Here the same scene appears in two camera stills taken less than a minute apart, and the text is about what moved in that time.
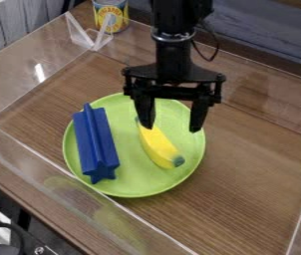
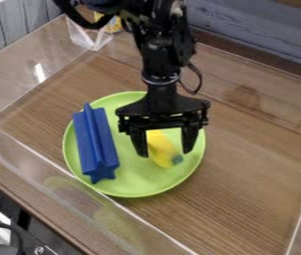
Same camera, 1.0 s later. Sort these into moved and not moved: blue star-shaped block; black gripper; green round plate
Moved: black gripper
Not moved: green round plate; blue star-shaped block
